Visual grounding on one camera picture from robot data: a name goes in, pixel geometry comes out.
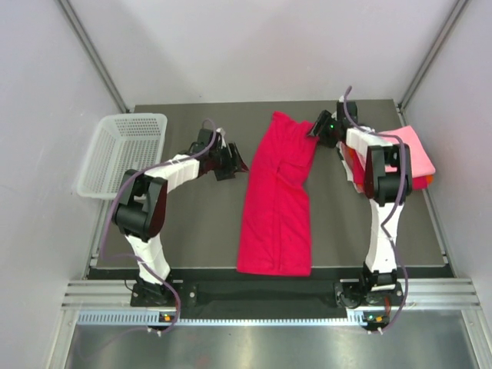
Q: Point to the white perforated plastic basket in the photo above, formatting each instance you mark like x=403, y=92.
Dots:
x=120, y=142

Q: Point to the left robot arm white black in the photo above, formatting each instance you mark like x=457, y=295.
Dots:
x=140, y=211

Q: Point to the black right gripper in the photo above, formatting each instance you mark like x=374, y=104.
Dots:
x=323, y=120

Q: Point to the grey slotted cable duct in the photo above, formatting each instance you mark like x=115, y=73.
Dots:
x=161, y=319

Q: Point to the right aluminium frame post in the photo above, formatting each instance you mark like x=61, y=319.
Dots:
x=451, y=20

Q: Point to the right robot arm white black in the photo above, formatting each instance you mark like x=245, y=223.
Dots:
x=387, y=182

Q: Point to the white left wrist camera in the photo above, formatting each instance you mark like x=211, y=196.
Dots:
x=221, y=138

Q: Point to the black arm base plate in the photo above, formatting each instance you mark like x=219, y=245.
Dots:
x=227, y=291

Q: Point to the left aluminium frame post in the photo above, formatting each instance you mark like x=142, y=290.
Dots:
x=91, y=52

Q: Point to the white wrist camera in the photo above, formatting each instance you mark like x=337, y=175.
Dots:
x=221, y=138
x=341, y=112

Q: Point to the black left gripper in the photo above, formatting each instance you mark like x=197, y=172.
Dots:
x=233, y=164

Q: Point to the aluminium frame post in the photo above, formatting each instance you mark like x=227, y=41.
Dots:
x=91, y=52
x=451, y=20

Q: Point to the light pink folded t shirt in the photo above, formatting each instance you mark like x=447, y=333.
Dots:
x=421, y=164

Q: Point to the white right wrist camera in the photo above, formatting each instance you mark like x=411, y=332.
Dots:
x=341, y=112

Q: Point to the red folded t shirt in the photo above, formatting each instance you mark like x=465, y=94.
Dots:
x=357, y=170

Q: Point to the crimson red t shirt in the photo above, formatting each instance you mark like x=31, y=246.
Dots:
x=275, y=234

